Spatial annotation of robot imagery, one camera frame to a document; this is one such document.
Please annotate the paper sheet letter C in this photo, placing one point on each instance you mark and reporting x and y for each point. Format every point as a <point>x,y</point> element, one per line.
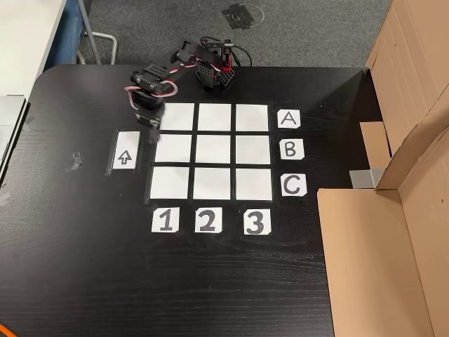
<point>294,185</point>

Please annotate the brown cardboard panel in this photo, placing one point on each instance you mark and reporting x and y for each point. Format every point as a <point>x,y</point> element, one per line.
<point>368,263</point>
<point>414,52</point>

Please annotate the paper sheet number 2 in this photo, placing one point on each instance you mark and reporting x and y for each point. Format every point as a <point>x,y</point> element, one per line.
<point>208,219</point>

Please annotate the grey metal desk frame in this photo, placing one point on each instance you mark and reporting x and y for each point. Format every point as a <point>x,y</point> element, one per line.
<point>89,24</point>

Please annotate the paper sheet number 3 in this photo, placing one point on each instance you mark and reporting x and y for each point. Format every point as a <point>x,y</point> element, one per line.
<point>257,222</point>

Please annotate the paper sheet number 1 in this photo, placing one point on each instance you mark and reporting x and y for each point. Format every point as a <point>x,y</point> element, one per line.
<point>165,219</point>

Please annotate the black red bar clamp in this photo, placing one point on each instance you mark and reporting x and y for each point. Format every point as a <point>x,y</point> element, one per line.
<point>226,56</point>

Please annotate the white arrow paper sheet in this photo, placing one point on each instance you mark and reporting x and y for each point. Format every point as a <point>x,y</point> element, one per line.
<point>126,154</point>

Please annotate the paper sheet letter B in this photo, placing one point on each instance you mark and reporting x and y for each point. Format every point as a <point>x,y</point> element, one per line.
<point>292,149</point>

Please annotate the white grid paper square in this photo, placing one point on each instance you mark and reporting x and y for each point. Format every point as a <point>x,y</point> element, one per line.
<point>213,149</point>
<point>211,183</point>
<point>179,117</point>
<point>253,149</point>
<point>169,183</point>
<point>252,117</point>
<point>214,117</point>
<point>175,150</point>
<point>254,183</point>

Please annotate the paper sheet letter A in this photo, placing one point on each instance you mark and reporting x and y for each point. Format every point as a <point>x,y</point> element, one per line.
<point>289,119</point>

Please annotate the grey laptop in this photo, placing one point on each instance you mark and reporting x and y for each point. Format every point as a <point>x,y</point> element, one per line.
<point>10,119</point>

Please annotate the dark tape piece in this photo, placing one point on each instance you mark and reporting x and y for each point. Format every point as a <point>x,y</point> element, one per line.
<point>31,123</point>

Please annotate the white desk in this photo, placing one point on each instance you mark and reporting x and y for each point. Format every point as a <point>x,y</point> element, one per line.
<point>24,35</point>

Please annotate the grey tape strip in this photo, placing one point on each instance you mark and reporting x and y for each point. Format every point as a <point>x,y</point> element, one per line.
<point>365,178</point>

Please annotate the black floor tape mark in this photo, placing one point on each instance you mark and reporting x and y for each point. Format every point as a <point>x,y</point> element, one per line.
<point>240,15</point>

